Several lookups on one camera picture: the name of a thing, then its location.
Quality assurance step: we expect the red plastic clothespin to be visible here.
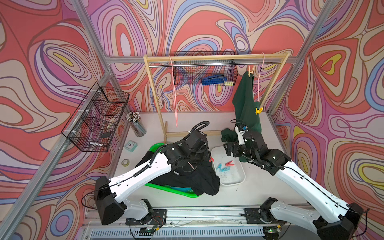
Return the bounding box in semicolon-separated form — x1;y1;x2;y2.
225;161;235;167

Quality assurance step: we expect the light blue plastic clothespin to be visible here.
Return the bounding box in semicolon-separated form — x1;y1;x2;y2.
220;167;230;172

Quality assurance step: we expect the black t-shirt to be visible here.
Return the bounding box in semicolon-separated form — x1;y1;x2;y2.
150;162;220;196

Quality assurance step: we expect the pink hanger of teal shirt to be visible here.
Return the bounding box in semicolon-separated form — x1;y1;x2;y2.
168;55;178;127

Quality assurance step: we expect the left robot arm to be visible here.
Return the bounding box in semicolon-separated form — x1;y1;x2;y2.
94;121;211;226

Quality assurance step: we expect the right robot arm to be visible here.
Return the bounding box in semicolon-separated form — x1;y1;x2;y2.
223;131;365;240

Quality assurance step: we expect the pink hanger of green shirt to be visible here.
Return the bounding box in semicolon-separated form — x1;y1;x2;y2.
253;52;266;102

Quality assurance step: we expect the white plastic tray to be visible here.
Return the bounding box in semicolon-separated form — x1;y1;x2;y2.
211;147;246;187

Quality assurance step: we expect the green plastic basket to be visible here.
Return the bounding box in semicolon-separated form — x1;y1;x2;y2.
143;142;200;199

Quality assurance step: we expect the yellow plastic clothespin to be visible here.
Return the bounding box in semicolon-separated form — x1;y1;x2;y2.
255;108;264;115

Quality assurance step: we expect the blue item in basket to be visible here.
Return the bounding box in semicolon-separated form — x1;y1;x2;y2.
202;75;227;86

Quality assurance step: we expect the clear pencil cup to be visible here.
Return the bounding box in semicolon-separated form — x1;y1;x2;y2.
127;112;147;137

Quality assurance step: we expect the wooden clothespin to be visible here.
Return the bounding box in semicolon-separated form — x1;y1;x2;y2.
248;65;256;77

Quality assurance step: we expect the metal hanging rod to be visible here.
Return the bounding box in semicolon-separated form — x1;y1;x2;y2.
148;62;284;69

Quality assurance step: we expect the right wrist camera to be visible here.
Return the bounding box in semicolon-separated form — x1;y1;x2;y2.
235;125;248;146

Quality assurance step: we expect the wooden clothes rack frame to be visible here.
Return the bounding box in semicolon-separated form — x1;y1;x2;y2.
143;52;291;143

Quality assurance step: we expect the black wire basket back wall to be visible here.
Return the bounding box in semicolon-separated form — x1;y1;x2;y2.
173;59;238;87

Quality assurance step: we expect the black wire basket wall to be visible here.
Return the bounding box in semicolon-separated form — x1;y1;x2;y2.
61;83;130;153
173;59;238;87

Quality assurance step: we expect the black wire basket left wall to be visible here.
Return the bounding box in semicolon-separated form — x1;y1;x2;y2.
61;83;130;153

